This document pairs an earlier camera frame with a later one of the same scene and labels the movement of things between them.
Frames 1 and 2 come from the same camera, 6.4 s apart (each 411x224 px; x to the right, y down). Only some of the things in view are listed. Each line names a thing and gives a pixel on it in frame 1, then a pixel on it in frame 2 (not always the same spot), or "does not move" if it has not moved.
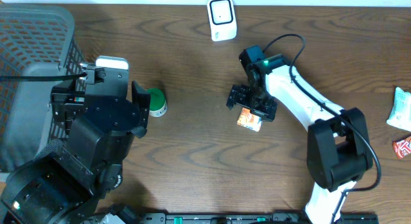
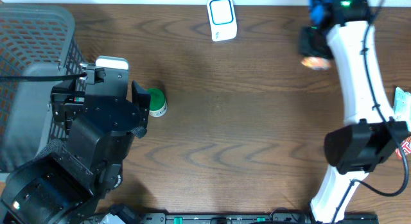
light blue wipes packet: (401, 115) does not move
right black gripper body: (259, 104) → (314, 42)
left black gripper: (63, 101) does not move
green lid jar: (158, 102) does not move
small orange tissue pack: (249, 120) → (316, 63)
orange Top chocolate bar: (402, 147) does not move
